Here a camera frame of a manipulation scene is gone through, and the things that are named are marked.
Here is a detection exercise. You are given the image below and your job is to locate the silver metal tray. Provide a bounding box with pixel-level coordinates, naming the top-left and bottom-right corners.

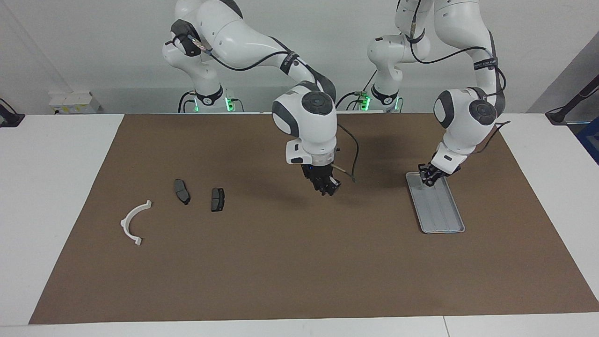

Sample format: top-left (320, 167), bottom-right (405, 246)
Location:
top-left (405, 172), bottom-right (466, 234)

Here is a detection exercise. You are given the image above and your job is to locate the brown table mat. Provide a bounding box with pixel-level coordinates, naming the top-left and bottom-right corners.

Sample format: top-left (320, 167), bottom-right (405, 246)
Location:
top-left (29, 112), bottom-right (599, 325)

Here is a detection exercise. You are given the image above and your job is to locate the curved dark brake pad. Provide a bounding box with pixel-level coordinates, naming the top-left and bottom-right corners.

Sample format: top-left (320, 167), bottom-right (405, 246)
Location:
top-left (174, 179), bottom-right (191, 206)

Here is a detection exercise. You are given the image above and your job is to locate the black clamp stand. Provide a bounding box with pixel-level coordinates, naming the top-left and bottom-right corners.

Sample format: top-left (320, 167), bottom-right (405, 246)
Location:
top-left (545, 75), bottom-right (599, 125)
top-left (0, 98), bottom-right (25, 128)

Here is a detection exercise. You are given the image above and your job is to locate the blue box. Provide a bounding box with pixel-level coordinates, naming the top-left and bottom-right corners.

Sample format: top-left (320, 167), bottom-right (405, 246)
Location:
top-left (576, 123), bottom-right (599, 165)

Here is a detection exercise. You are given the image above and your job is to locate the white power strip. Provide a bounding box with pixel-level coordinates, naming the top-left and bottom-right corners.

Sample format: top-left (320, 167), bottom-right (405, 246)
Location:
top-left (48, 91), bottom-right (101, 115)

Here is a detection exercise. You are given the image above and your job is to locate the black base cable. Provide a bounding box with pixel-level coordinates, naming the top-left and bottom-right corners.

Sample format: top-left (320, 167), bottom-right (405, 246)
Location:
top-left (334, 70), bottom-right (379, 112)

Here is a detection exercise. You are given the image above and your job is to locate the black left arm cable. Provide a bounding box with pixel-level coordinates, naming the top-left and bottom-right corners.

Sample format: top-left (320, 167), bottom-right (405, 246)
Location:
top-left (407, 0), bottom-right (511, 155)

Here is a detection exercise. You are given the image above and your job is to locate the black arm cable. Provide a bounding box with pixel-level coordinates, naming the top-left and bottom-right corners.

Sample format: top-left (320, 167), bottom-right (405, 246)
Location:
top-left (407, 0), bottom-right (511, 155)
top-left (199, 40), bottom-right (360, 184)

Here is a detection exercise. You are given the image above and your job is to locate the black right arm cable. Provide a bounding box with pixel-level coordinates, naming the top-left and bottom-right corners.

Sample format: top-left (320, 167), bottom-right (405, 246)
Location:
top-left (199, 40), bottom-right (360, 184)

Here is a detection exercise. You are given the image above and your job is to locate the white curved plastic bracket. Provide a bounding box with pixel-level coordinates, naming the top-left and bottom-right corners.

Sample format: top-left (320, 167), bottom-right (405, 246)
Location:
top-left (120, 200), bottom-right (153, 247)

